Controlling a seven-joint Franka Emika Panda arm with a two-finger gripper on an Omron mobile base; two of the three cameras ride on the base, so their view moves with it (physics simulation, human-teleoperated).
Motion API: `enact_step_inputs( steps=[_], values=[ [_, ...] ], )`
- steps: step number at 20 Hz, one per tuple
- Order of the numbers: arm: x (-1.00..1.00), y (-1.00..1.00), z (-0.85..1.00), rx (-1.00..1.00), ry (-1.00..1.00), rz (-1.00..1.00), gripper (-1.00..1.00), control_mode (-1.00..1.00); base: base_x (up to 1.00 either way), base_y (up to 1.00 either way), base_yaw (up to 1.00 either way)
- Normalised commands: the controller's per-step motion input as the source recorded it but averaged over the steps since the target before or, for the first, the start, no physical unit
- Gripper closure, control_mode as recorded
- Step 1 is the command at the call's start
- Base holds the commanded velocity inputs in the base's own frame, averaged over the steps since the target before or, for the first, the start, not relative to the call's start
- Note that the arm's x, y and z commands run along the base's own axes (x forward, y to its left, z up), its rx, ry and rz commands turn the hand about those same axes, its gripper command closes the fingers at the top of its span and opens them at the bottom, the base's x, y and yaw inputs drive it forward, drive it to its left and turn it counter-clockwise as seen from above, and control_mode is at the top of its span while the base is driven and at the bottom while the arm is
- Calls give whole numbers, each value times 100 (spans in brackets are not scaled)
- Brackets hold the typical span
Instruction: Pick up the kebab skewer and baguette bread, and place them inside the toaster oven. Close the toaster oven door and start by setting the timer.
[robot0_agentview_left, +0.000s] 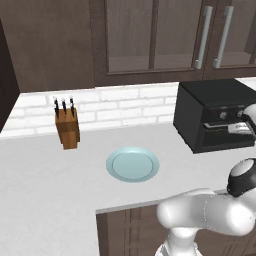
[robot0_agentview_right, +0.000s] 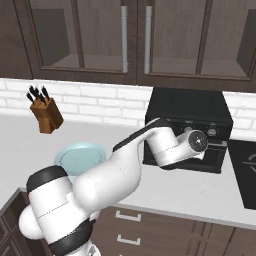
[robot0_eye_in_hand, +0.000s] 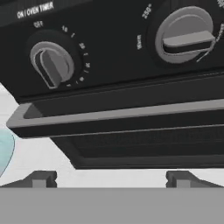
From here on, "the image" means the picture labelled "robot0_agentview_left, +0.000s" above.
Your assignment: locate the glass fronted cupboard door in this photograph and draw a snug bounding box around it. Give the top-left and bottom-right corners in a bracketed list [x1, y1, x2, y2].
[89, 0, 218, 88]
[203, 0, 256, 81]

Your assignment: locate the black handled knife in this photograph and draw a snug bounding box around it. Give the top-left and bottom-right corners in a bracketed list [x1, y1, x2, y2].
[68, 95, 76, 118]
[60, 97, 68, 117]
[53, 96, 60, 120]

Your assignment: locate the light blue plate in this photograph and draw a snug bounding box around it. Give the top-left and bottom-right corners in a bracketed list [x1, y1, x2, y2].
[105, 146, 161, 184]

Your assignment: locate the wooden knife block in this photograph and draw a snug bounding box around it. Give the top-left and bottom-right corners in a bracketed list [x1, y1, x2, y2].
[54, 107, 81, 151]

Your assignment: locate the dark wood cupboard door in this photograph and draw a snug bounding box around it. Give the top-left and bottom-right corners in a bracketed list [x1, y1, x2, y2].
[0, 0, 96, 94]

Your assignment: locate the black toaster oven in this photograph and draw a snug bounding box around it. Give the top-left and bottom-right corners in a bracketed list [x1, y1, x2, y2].
[172, 78, 256, 155]

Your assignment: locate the dark wood side panel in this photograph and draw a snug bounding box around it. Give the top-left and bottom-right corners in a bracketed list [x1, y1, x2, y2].
[0, 18, 21, 134]

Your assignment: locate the silver cupboard handle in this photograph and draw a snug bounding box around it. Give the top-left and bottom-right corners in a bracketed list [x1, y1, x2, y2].
[212, 5, 235, 70]
[193, 5, 214, 70]

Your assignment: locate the dark wood base cupboard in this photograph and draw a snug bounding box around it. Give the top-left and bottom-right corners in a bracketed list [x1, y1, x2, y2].
[95, 202, 256, 256]

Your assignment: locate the toaster oven door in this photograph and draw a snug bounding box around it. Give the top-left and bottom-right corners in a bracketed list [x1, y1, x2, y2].
[195, 120, 256, 153]

